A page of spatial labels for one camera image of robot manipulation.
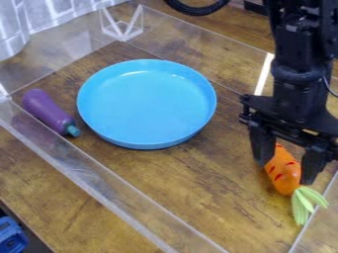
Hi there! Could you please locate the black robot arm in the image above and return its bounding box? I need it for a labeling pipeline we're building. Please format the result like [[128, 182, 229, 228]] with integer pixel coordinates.
[[239, 0, 338, 185]]

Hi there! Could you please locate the clear acrylic corner bracket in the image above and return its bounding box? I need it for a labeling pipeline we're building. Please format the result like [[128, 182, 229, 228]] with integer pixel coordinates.
[[99, 5, 144, 42]]

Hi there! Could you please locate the white sheer curtain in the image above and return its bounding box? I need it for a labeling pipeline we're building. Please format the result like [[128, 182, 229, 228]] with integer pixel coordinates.
[[0, 0, 124, 61]]

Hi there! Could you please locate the blue round plate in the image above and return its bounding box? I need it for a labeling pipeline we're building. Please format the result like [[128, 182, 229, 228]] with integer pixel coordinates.
[[76, 59, 217, 150]]

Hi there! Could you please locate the purple toy eggplant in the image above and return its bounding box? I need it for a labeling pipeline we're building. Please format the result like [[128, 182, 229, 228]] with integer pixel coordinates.
[[23, 88, 80, 137]]

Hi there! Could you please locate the blue object at corner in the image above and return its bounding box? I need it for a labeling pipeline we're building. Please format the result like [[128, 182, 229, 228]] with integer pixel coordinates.
[[0, 216, 28, 253]]

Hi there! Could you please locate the clear acrylic back barrier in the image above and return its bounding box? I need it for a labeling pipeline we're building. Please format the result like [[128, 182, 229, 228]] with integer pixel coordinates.
[[136, 0, 273, 94]]

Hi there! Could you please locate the clear acrylic barrier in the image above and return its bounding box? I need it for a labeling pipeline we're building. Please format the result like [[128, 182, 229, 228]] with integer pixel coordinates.
[[0, 84, 229, 253], [136, 0, 273, 94]]

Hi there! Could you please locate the clear acrylic front barrier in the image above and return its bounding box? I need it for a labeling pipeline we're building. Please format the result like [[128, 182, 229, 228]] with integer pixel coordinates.
[[0, 84, 229, 253]]

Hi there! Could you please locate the black braided cable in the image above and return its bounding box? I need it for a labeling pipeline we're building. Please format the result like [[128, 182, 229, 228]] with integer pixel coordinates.
[[164, 0, 233, 17]]

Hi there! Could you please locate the orange toy carrot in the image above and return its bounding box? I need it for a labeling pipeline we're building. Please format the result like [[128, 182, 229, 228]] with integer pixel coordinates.
[[265, 144, 329, 225]]

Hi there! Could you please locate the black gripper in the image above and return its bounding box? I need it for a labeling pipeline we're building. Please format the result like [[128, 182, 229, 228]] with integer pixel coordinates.
[[238, 62, 338, 186]]

